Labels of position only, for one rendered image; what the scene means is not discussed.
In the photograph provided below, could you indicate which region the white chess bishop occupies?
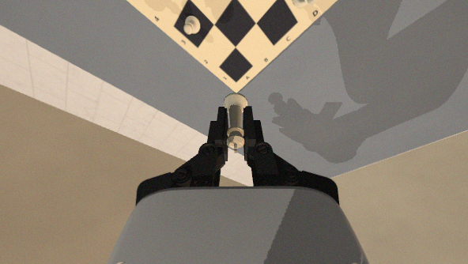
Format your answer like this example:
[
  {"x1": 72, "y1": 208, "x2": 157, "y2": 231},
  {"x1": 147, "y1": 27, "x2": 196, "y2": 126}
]
[{"x1": 292, "y1": 0, "x2": 318, "y2": 8}]

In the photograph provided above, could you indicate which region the cream and black chessboard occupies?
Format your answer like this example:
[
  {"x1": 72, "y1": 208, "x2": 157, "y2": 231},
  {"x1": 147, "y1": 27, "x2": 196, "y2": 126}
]
[{"x1": 127, "y1": 0, "x2": 337, "y2": 92}]

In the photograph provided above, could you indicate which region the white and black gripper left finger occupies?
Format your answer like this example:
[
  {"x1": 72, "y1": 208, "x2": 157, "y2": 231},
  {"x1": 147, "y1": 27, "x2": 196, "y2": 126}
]
[{"x1": 135, "y1": 107, "x2": 228, "y2": 206}]

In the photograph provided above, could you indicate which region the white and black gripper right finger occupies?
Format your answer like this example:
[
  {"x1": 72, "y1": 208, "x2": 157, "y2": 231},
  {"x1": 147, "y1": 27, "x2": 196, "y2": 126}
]
[{"x1": 243, "y1": 106, "x2": 339, "y2": 204}]

